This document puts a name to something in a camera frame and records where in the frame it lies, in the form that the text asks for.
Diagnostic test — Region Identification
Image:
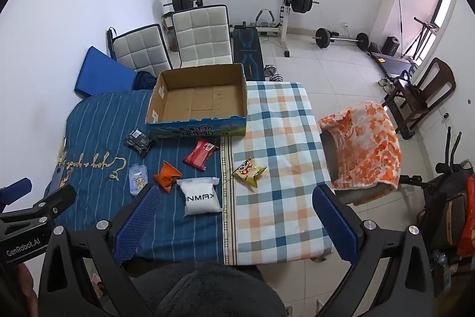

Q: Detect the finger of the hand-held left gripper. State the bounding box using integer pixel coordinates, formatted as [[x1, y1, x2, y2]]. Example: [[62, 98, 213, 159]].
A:
[[0, 177, 33, 208], [0, 185, 77, 226]]

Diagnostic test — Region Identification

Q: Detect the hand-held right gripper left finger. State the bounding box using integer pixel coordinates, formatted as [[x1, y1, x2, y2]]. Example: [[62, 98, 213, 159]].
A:
[[37, 184, 162, 317]]

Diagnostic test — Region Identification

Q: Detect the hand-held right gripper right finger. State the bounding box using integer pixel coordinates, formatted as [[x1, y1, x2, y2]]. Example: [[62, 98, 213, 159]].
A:
[[312, 185, 436, 317]]

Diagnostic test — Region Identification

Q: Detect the pale purple tissue packet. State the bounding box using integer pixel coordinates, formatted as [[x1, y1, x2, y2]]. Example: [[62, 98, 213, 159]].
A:
[[128, 164, 146, 196]]

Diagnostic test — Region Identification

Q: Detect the orange snack packet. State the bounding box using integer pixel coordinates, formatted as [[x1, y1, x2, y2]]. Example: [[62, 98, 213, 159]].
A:
[[153, 161, 182, 194]]

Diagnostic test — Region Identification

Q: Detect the white soft packet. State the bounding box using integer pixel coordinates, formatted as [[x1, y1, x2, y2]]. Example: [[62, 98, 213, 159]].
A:
[[177, 177, 223, 217]]

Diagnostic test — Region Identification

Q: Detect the black snack packet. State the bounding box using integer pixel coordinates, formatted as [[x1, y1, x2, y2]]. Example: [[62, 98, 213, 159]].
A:
[[123, 129, 156, 159]]

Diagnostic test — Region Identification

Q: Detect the red snack packet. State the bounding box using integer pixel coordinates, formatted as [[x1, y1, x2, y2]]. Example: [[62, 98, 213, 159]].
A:
[[183, 139, 219, 170]]

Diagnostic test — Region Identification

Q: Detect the yellow cartoon snack packet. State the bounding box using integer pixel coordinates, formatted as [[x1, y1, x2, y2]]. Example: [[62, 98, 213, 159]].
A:
[[232, 157, 267, 188]]

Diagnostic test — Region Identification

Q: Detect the cardboard box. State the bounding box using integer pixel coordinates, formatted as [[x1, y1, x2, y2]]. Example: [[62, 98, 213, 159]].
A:
[[145, 64, 248, 140]]

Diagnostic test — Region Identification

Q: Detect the grey chair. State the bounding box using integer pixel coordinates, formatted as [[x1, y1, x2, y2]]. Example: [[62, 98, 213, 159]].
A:
[[321, 129, 399, 207]]

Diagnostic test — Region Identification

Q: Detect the orange floral blanket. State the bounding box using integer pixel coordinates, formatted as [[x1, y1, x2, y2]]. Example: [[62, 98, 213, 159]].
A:
[[318, 101, 403, 190]]

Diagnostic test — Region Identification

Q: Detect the plaid bed sheet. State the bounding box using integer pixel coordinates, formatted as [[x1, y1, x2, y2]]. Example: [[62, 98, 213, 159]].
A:
[[222, 81, 335, 266]]

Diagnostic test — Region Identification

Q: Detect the person's dark fleece clothing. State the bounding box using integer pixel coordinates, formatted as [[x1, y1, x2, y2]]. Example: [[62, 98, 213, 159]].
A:
[[133, 261, 287, 317]]

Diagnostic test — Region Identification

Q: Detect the black exercise bike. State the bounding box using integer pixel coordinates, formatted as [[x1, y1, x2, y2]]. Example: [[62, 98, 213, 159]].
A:
[[399, 127, 475, 260]]

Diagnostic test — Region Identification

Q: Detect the blue folded mat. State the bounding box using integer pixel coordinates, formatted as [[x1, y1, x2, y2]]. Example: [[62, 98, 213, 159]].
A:
[[74, 46, 139, 97]]

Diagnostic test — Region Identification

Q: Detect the orange bag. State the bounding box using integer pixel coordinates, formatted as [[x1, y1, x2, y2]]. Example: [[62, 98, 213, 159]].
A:
[[456, 176, 475, 258]]

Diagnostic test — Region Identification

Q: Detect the dark blue bag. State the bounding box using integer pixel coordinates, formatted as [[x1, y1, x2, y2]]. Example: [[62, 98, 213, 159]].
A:
[[132, 71, 159, 91]]

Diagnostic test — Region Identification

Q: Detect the chrome dumbbell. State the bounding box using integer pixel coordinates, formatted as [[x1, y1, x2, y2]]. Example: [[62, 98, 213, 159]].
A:
[[264, 65, 285, 82]]

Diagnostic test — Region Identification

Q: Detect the dark wooden chair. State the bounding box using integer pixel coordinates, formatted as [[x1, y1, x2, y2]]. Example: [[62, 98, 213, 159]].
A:
[[382, 57, 456, 140]]

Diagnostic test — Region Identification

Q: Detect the white padded chair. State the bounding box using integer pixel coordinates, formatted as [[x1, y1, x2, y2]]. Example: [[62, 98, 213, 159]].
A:
[[171, 4, 234, 69], [111, 24, 173, 72]]

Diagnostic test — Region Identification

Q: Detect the black treadmill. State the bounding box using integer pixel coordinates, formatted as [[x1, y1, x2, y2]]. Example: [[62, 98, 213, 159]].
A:
[[368, 50, 419, 77]]

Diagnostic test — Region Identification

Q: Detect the short barbell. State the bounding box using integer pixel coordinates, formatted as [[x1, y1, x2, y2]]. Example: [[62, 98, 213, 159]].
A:
[[313, 28, 371, 51]]

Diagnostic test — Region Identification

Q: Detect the black speaker box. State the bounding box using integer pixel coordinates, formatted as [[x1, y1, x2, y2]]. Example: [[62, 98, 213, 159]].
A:
[[382, 36, 400, 56]]

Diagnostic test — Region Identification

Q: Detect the white barbell rack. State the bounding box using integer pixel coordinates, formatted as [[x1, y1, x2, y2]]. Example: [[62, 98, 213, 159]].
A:
[[191, 0, 297, 58]]

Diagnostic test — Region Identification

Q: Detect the black strap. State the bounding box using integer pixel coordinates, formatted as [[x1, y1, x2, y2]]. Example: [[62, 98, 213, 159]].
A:
[[107, 27, 118, 60]]

